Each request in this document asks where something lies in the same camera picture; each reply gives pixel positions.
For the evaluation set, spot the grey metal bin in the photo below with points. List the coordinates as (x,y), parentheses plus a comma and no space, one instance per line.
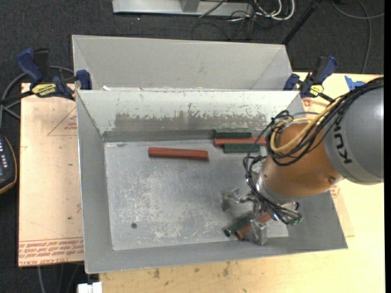
(171,200)

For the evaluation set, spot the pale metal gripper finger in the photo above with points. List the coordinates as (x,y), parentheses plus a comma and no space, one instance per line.
(228,197)
(260,233)

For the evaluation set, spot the dark green flat block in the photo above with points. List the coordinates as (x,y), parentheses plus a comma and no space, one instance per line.
(239,225)
(233,133)
(241,148)

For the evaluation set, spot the brown cardboard board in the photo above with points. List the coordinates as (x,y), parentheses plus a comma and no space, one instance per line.
(49,175)

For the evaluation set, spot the red-brown flat block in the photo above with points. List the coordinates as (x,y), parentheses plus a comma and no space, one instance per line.
(244,231)
(178,154)
(235,141)

